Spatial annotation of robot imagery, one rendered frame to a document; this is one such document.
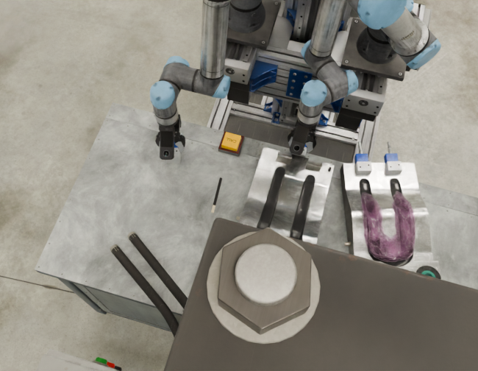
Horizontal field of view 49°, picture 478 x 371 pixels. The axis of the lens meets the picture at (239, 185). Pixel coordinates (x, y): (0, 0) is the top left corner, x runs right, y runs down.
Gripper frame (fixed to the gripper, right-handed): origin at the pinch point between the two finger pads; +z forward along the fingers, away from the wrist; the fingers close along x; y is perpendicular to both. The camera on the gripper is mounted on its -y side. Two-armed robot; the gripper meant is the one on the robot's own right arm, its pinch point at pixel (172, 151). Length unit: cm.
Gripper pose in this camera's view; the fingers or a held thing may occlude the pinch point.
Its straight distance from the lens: 192.5
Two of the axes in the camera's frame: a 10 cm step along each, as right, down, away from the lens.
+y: 0.1, -9.1, 4.2
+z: -0.1, 4.2, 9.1
